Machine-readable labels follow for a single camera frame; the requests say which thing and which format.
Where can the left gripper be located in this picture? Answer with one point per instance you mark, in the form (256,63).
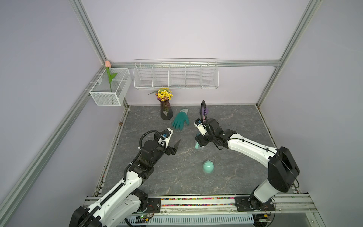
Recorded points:
(169,150)

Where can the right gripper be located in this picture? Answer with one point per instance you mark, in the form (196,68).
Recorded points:
(200,140)

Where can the mint bottle cap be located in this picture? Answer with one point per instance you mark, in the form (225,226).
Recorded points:
(208,167)

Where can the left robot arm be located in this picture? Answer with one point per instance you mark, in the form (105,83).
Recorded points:
(125,198)

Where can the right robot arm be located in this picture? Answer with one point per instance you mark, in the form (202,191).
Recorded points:
(282,167)

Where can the green garden glove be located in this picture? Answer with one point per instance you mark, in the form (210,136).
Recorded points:
(181,119)

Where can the dark glass vase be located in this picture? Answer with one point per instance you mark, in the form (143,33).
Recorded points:
(166,111)

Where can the yellow flower bouquet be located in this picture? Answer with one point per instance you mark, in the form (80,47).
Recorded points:
(162,94)

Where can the green circuit board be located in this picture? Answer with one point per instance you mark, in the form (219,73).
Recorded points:
(141,219)

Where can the artificial pink tulip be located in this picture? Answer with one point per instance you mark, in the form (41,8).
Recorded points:
(111,76)

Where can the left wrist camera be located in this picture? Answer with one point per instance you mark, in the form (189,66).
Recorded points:
(166,136)

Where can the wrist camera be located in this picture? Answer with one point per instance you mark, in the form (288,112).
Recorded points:
(199,125)
(166,136)

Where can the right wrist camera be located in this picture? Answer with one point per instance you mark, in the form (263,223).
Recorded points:
(199,125)

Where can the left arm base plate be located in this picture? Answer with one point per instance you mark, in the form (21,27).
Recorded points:
(151,205)

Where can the white ventilated cable duct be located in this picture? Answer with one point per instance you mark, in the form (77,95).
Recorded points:
(192,220)

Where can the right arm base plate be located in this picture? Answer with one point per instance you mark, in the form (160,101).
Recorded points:
(246,203)

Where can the white wire wall shelf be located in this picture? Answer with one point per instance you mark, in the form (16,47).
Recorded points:
(176,74)

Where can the white mesh wall basket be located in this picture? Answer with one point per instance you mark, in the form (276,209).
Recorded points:
(100,92)

